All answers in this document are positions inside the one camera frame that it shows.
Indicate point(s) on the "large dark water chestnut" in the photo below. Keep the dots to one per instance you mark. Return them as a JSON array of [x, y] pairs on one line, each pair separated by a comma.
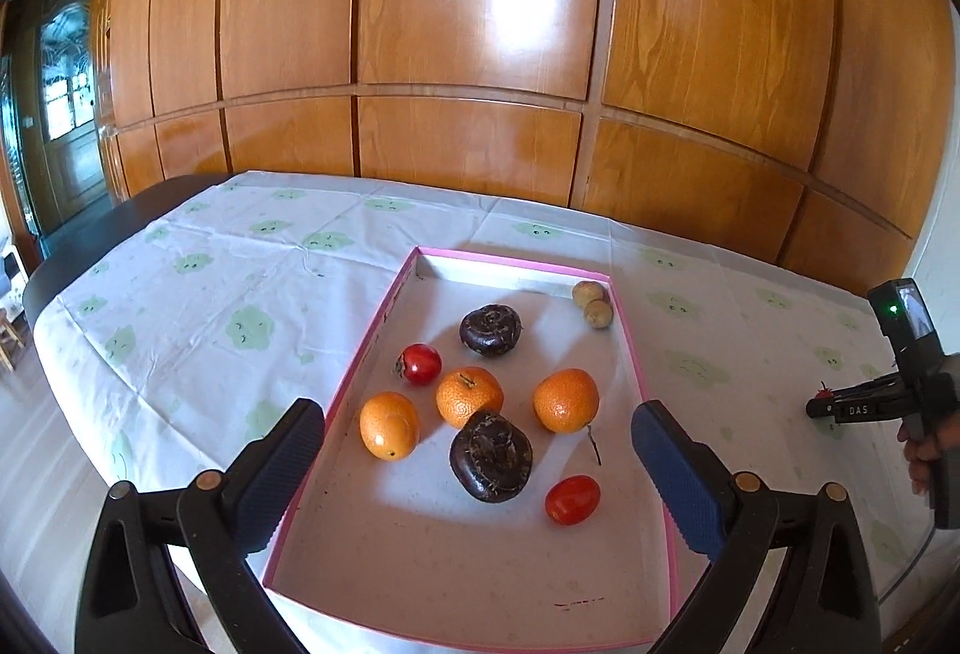
[[491, 457]]

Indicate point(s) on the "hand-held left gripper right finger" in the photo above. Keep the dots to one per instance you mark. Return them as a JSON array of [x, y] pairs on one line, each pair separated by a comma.
[[675, 466]]

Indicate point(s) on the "brown longan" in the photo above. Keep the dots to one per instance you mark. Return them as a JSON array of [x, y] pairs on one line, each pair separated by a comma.
[[598, 314], [587, 291]]

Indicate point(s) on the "stemless mandarin orange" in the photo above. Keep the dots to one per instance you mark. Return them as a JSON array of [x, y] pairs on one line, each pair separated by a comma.
[[388, 425]]

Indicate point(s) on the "person's right hand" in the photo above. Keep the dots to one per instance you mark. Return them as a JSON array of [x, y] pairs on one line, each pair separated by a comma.
[[922, 463]]

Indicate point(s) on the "glass panelled wooden door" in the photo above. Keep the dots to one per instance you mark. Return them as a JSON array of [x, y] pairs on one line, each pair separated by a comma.
[[64, 99]]

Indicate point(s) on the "small dark water chestnut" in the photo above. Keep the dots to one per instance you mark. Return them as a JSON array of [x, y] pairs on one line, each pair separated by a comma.
[[490, 329]]

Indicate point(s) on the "white cloud-print tablecloth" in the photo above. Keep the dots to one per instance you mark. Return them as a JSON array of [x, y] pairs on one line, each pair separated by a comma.
[[225, 264]]

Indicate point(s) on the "long-stemmed mandarin orange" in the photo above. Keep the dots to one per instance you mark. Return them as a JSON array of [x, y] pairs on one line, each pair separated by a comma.
[[565, 400]]

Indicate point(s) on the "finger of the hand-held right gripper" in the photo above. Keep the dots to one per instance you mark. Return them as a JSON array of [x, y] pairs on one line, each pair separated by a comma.
[[855, 408]]

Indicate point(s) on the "small wooden stool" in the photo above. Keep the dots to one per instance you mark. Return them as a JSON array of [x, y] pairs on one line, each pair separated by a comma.
[[9, 333]]

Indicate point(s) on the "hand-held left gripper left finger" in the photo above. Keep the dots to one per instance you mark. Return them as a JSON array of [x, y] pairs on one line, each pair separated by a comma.
[[281, 466]]

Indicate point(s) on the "short-stemmed mandarin orange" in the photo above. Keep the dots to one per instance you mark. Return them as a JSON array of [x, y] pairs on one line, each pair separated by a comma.
[[469, 397]]

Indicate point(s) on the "pink shallow box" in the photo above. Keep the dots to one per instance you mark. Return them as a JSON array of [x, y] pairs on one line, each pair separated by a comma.
[[420, 549]]

